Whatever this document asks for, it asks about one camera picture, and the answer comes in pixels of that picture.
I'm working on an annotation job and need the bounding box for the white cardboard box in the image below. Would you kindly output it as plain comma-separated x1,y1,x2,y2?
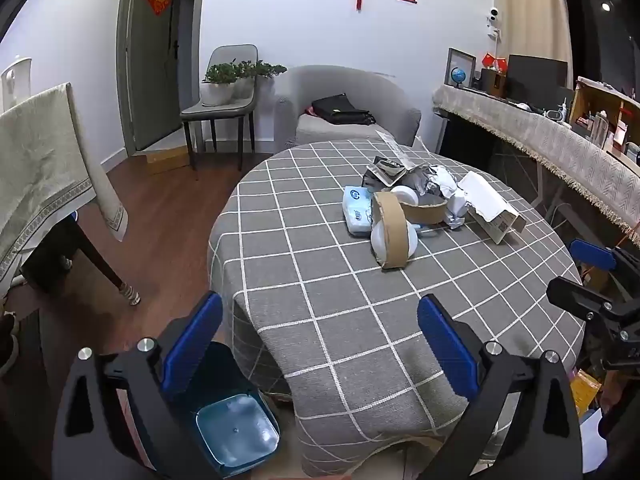
458,171,526,244

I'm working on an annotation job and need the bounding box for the brown cardboard strip ring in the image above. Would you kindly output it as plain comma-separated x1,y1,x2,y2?
397,194,450,227

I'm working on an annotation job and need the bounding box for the white paper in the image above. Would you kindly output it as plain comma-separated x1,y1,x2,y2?
401,164,469,230

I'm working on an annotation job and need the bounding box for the brown cardboard tape ring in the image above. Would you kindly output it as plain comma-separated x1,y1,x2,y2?
372,190,410,271

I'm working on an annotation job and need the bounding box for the blue tissue pack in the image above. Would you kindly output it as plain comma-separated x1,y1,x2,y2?
342,186,372,237

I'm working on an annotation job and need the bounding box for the teal plastic trash bin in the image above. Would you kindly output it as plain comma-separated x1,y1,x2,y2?
169,341,281,479

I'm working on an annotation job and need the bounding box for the beige fringed desk cloth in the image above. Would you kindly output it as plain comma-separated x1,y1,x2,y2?
432,84,639,244

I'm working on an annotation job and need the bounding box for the dark table leg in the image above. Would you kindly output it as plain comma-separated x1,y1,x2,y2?
65,216,141,307

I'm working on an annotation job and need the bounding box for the wooden desk shelf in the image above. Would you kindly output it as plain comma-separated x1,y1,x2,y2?
568,76,639,174

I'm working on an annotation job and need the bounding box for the grey checked round tablecloth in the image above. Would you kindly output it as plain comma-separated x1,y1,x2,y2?
207,141,584,477

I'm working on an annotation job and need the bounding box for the black monitor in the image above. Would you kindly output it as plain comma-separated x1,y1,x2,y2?
506,54,568,110

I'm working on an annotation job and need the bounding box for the cardboard box on floor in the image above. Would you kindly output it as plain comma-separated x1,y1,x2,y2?
145,146,190,174

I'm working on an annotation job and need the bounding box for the black printed bag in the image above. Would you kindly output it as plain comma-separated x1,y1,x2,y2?
361,156,407,193

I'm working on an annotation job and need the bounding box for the small blue globe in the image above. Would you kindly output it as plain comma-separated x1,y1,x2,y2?
449,67,466,88

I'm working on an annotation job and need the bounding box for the beige tablecloth side table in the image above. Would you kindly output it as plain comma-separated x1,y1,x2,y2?
1,82,128,282

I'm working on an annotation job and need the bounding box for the framed picture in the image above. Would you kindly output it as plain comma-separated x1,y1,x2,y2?
445,48,476,88

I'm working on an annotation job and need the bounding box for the grey dining chair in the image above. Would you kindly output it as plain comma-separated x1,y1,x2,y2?
180,44,258,170

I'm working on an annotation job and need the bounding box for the potted green plant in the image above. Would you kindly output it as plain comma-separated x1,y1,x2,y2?
201,60,288,106

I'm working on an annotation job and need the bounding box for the black handbag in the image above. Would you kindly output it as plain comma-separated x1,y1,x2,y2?
311,93,375,126

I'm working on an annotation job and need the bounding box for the grey armchair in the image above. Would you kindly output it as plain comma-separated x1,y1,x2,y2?
273,65,421,153

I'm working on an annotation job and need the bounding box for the white kettle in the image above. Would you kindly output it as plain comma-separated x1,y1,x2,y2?
1,58,32,113

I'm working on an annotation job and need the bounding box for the grey door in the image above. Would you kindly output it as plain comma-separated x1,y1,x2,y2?
116,0,196,155

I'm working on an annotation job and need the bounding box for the white security camera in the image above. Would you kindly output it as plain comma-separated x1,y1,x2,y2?
487,6,501,41

